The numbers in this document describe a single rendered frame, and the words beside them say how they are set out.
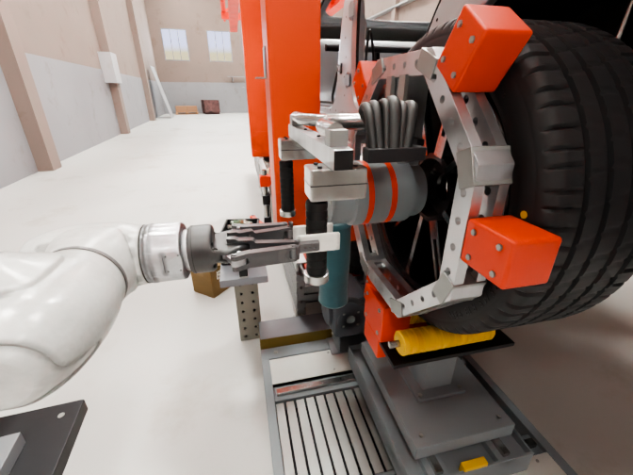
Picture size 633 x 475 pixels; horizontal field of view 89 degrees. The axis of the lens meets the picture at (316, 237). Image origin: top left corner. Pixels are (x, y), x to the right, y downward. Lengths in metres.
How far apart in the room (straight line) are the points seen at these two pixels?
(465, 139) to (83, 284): 0.51
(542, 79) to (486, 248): 0.24
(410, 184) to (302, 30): 0.61
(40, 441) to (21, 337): 0.76
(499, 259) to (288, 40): 0.86
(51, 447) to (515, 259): 1.04
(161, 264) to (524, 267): 0.49
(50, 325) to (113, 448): 1.06
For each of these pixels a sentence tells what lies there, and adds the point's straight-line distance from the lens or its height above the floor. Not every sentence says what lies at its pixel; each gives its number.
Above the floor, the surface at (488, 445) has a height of 0.17.
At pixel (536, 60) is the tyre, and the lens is 0.60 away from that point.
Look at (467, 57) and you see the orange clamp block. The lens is 0.54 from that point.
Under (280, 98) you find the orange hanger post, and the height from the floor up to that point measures 1.04.
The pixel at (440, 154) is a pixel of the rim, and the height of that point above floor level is 0.93.
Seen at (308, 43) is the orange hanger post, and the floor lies 1.19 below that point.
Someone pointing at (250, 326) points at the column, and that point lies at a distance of 1.55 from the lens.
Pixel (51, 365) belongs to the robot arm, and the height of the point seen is 0.84.
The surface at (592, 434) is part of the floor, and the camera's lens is 1.58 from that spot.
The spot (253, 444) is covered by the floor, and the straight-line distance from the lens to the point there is 1.27.
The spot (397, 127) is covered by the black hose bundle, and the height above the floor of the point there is 1.01.
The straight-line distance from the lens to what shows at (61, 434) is 1.10.
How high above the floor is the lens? 1.05
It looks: 24 degrees down
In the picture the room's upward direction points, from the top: straight up
